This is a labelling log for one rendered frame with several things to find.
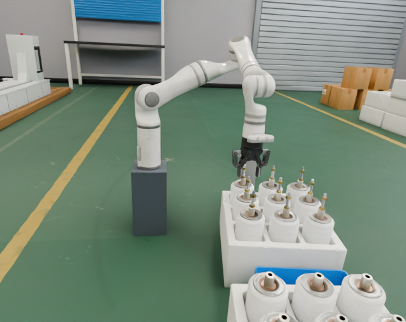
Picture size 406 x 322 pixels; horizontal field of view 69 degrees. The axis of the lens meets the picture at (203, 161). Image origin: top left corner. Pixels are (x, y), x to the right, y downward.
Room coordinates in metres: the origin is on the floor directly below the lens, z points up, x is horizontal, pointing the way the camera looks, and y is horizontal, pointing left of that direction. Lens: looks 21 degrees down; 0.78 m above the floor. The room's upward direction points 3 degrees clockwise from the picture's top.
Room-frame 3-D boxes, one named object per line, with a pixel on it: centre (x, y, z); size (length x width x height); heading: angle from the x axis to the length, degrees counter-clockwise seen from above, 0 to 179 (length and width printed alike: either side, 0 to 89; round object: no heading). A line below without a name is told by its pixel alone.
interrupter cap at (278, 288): (0.56, -0.17, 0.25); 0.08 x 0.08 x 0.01
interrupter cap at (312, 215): (0.88, -0.41, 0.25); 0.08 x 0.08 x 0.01
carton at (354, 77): (4.56, -2.20, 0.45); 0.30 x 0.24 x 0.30; 10
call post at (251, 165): (1.28, -0.21, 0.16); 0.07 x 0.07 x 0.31; 1
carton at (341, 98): (4.54, -2.05, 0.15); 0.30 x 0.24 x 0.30; 7
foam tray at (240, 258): (0.99, -0.29, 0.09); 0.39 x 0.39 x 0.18; 1
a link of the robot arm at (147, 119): (1.14, 0.22, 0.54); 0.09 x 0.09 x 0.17; 25
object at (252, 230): (0.87, -0.17, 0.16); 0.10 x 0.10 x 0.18
